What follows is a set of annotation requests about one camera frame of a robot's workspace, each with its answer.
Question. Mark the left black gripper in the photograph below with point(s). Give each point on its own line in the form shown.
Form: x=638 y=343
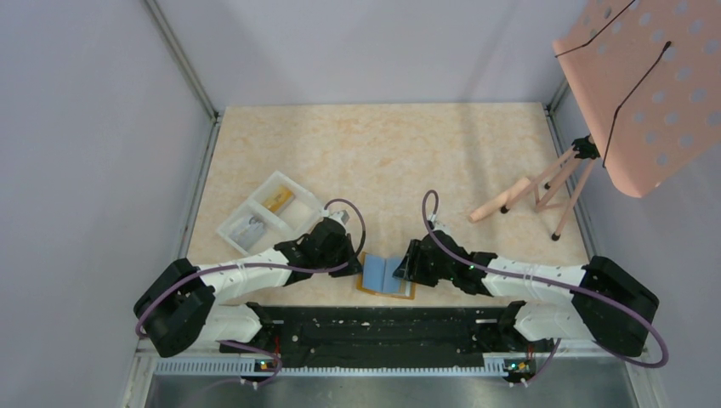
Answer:
x=346 y=243

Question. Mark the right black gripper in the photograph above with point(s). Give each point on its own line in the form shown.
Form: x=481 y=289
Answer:
x=422 y=277

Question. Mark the tan leather card holder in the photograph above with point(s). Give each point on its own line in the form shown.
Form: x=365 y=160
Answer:
x=377 y=278

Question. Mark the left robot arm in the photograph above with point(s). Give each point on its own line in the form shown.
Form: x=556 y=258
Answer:
x=188 y=303

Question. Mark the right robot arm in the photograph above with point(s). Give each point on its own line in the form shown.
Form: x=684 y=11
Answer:
x=597 y=302

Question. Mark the silver card in tray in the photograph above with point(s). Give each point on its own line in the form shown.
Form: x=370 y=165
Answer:
x=247 y=231

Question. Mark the white divided plastic tray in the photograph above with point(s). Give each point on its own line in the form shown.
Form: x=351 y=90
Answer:
x=297 y=218

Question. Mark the pink tripod stand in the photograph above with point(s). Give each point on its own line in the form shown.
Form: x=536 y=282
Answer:
x=545 y=186

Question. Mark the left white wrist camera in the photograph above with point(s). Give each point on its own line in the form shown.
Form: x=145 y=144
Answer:
x=341 y=217

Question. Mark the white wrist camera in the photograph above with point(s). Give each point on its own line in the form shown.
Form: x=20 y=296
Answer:
x=341 y=217
x=436 y=225

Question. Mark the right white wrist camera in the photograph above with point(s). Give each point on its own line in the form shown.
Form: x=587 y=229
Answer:
x=436 y=225

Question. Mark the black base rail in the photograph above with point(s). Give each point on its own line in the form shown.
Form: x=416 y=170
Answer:
x=364 y=337

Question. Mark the aluminium frame rail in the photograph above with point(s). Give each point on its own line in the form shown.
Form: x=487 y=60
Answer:
x=180 y=58

